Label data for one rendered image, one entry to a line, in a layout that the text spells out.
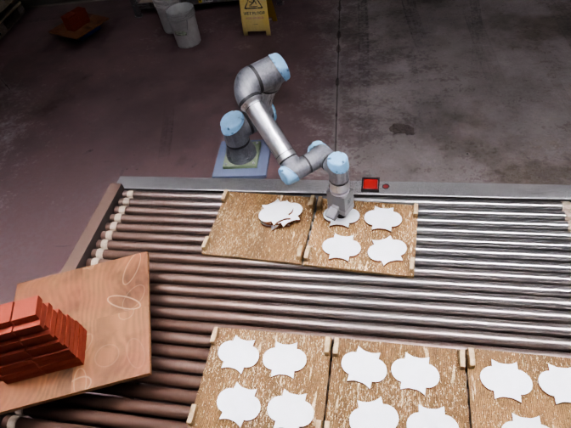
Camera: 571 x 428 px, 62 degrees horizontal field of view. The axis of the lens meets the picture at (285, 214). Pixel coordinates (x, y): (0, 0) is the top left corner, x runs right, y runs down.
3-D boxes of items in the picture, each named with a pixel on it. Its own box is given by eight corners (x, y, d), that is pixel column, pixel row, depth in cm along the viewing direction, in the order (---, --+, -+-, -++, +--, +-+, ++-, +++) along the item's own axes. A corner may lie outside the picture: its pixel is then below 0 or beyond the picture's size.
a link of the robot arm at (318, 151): (297, 149, 180) (313, 164, 174) (321, 135, 183) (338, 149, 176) (300, 164, 186) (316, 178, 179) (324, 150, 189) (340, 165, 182)
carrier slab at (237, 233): (227, 194, 215) (226, 191, 214) (316, 199, 205) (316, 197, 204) (202, 256, 193) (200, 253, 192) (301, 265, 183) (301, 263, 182)
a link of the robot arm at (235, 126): (220, 138, 231) (213, 116, 221) (244, 126, 234) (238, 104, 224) (232, 151, 224) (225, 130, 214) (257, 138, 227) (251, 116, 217)
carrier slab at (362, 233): (319, 200, 205) (319, 198, 204) (418, 208, 195) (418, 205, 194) (303, 266, 183) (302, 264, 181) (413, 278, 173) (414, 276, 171)
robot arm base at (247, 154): (228, 144, 242) (223, 130, 235) (257, 142, 240) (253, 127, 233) (225, 166, 233) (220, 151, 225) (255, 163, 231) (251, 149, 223)
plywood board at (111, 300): (19, 286, 181) (17, 284, 180) (149, 254, 183) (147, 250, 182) (-8, 417, 147) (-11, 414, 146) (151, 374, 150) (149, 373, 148)
